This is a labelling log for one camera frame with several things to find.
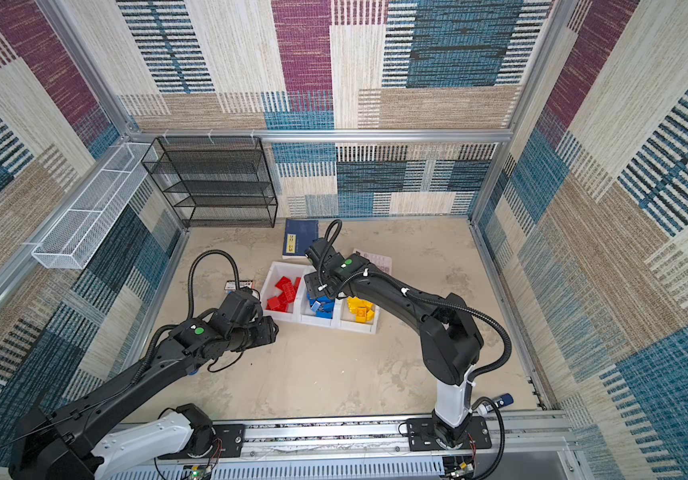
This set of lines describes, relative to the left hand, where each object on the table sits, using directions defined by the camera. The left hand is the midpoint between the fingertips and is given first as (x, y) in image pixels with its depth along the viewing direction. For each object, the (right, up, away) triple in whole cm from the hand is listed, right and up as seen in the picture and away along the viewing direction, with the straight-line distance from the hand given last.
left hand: (272, 326), depth 80 cm
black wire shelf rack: (-28, +45, +30) cm, 61 cm away
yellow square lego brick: (+24, 0, +12) cm, 27 cm away
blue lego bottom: (+11, +3, +13) cm, 17 cm away
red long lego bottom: (+1, +7, +17) cm, 18 cm away
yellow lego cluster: (+27, +2, +12) cm, 29 cm away
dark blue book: (+1, +26, +34) cm, 43 cm away
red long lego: (-2, +4, +14) cm, 15 cm away
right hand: (+14, +10, +7) cm, 19 cm away
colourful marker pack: (-19, +8, +21) cm, 30 cm away
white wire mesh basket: (-45, +22, -9) cm, 51 cm away
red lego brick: (-2, +10, +21) cm, 23 cm away
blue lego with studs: (+14, +4, +16) cm, 22 cm away
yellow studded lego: (+22, +4, +10) cm, 24 cm away
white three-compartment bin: (+5, +2, +10) cm, 11 cm away
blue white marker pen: (+59, -18, -2) cm, 62 cm away
